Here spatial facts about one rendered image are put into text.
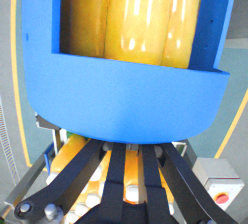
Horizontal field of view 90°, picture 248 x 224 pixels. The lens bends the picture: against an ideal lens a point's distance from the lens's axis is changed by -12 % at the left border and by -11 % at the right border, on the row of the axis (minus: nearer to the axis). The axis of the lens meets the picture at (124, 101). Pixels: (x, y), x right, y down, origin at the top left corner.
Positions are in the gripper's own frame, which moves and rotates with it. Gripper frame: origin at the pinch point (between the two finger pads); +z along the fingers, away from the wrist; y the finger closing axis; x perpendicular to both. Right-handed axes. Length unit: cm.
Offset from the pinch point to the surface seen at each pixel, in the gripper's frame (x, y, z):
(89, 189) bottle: -29.5, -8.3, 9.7
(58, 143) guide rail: -22.6, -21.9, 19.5
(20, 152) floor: -138, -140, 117
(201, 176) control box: -20.1, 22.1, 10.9
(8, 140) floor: -121, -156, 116
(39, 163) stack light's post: -43, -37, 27
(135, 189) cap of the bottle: -23.3, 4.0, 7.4
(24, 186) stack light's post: -43, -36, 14
